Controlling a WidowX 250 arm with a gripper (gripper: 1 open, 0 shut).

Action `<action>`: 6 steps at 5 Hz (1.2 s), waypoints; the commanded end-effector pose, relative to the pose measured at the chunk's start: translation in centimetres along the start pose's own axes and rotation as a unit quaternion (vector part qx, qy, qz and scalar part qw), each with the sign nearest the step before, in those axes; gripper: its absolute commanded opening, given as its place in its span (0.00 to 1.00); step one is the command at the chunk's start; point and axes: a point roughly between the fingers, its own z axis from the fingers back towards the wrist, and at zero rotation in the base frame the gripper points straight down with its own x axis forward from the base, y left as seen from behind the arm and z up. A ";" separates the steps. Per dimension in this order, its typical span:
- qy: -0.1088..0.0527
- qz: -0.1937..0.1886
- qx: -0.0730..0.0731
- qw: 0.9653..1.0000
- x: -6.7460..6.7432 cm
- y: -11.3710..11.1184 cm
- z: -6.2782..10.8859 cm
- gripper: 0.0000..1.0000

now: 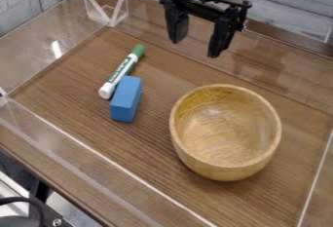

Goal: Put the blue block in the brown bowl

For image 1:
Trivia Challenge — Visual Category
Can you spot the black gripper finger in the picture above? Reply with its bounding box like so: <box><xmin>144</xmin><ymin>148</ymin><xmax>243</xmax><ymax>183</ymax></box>
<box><xmin>165</xmin><ymin>0</ymin><xmax>188</xmax><ymax>44</ymax></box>
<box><xmin>208</xmin><ymin>19</ymin><xmax>234</xmax><ymax>58</ymax></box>

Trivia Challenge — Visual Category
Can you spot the blue rectangular block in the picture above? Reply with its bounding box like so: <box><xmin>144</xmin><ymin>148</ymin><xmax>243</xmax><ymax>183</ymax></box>
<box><xmin>109</xmin><ymin>76</ymin><xmax>141</xmax><ymax>123</ymax></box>

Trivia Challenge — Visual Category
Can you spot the light brown wooden bowl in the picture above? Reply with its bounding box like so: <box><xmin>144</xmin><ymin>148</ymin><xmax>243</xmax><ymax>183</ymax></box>
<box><xmin>168</xmin><ymin>84</ymin><xmax>282</xmax><ymax>181</ymax></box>

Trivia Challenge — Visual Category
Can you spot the green and white marker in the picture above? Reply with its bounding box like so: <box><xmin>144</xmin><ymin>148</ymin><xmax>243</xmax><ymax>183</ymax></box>
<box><xmin>97</xmin><ymin>44</ymin><xmax>145</xmax><ymax>99</ymax></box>

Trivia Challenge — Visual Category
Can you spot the clear acrylic tray wall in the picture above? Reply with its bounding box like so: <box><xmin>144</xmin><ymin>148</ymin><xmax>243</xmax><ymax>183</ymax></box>
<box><xmin>0</xmin><ymin>0</ymin><xmax>333</xmax><ymax>227</ymax></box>

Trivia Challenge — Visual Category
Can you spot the black metal table frame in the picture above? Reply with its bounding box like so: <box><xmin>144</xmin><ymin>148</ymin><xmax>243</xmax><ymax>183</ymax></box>
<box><xmin>0</xmin><ymin>150</ymin><xmax>73</xmax><ymax>227</ymax></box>

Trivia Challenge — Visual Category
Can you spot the black cable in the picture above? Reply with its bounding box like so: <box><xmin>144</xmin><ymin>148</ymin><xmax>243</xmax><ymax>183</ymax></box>
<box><xmin>0</xmin><ymin>196</ymin><xmax>46</xmax><ymax>227</ymax></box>

